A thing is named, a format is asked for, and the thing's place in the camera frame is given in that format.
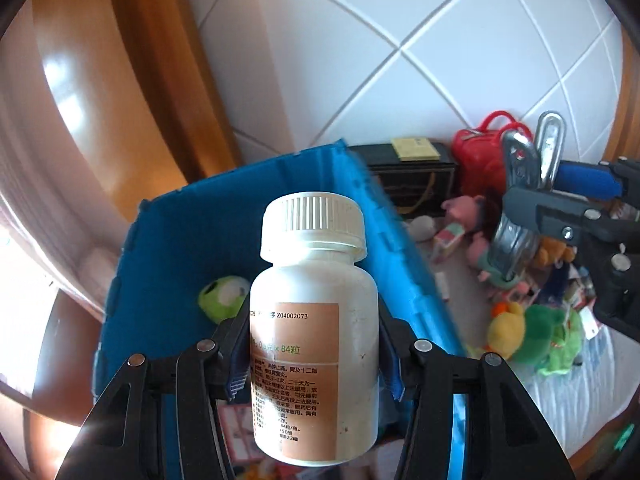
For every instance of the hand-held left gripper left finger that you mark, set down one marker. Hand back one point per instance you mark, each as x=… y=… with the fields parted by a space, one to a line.
x=239 y=380

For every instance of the black box with gold print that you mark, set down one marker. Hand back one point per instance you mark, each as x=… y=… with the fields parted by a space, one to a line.
x=400 y=185

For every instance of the pale curtain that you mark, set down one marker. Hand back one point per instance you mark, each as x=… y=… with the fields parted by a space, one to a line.
x=50 y=200

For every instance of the pink pig plush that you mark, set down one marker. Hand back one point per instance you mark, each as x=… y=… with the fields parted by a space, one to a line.
x=462 y=212

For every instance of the teal and pink plush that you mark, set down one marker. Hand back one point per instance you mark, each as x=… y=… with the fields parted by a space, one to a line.
x=487 y=265

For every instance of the small red white box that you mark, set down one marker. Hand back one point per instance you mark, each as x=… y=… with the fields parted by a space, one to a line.
x=442 y=287

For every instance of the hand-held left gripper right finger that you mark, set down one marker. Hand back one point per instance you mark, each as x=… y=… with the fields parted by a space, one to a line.
x=396 y=385

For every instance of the yellow notepad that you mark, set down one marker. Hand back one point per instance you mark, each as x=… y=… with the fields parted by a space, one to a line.
x=415 y=149

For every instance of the small green one-eyed monster plush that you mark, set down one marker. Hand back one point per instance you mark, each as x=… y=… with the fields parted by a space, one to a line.
x=222 y=297

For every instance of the blue plastic crate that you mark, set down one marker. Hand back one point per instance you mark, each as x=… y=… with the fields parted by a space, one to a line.
x=175 y=240

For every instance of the green dinosaur plush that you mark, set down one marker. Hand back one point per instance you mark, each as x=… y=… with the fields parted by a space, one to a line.
x=547 y=340

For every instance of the brown bear plush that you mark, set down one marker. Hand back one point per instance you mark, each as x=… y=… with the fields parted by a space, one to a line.
x=552 y=252

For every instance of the red toy suitcase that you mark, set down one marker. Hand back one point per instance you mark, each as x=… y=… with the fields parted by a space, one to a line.
x=475 y=165

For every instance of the small pink box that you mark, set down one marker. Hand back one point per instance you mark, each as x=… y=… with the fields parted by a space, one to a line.
x=449 y=242

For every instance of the white pill bottle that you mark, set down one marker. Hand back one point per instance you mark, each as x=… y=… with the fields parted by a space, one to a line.
x=310 y=320

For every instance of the small white plush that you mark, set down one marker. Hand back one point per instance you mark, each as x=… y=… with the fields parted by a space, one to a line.
x=422 y=227

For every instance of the metal clamp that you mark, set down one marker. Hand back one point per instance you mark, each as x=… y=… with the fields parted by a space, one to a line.
x=550 y=145

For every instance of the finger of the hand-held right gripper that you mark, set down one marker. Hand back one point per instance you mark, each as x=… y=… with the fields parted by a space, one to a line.
x=585 y=177
x=545 y=210

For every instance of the yellow plush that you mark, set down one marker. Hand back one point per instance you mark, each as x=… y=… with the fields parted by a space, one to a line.
x=507 y=330

